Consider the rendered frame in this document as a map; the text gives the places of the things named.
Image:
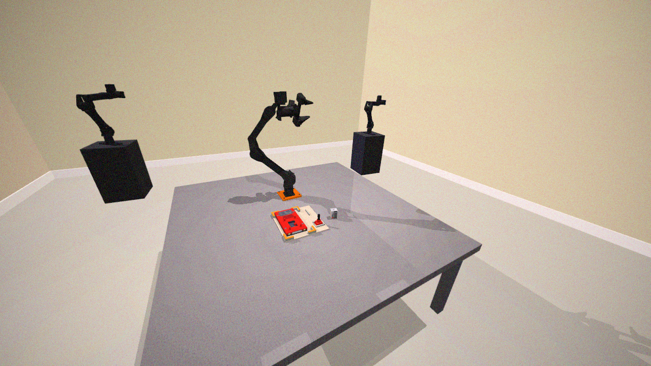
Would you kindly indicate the red car body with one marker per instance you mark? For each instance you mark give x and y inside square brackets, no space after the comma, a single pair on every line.
[290,222]

